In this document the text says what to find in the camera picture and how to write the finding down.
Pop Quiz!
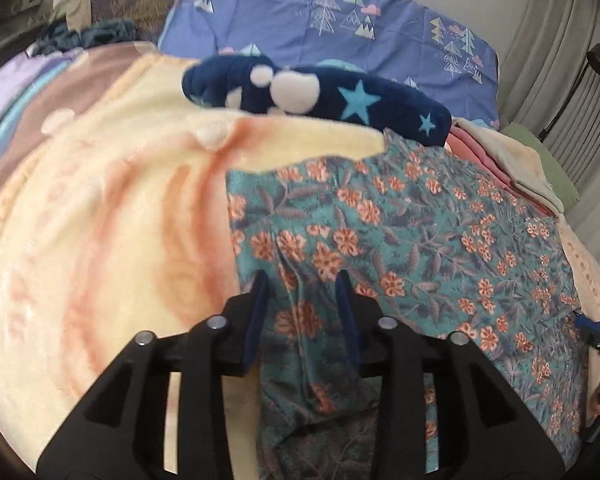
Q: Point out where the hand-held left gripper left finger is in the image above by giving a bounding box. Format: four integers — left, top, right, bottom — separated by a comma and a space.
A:
36, 270, 271, 480

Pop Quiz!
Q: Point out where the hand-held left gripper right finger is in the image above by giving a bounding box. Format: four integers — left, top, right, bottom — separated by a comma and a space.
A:
336, 269, 566, 480

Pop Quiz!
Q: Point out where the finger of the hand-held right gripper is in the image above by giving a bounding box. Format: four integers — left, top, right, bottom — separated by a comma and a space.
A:
574, 311, 600, 361

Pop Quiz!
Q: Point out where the teal floral garment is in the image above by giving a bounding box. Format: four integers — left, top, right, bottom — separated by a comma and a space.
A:
225, 130, 593, 480

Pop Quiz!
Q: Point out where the dark teal clothes pile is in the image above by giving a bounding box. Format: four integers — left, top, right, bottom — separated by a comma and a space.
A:
32, 19, 138, 56

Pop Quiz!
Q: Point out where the green pillow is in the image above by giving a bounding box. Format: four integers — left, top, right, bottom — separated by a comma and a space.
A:
500, 122, 580, 206

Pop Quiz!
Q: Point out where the bear printed blanket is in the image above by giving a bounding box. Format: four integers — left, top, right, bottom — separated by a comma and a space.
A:
0, 45, 600, 480

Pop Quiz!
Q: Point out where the navy star fleece garment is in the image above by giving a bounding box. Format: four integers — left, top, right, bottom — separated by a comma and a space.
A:
181, 54, 452, 147

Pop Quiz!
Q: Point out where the black floor lamp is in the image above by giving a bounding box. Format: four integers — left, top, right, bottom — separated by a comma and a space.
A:
537, 43, 600, 143

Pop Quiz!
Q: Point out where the blue tree print sheet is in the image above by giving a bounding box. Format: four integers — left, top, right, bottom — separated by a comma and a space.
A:
158, 0, 501, 131

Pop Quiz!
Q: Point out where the light blue bedsheet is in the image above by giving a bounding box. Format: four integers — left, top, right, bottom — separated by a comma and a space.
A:
0, 80, 61, 176

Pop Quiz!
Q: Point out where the grey curtain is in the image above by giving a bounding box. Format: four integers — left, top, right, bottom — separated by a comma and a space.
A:
500, 0, 600, 241

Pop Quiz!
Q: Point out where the purple cloth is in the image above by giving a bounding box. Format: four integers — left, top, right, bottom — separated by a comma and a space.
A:
0, 52, 76, 141

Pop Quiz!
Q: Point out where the beige garment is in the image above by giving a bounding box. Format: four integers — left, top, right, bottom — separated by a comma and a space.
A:
55, 0, 97, 26

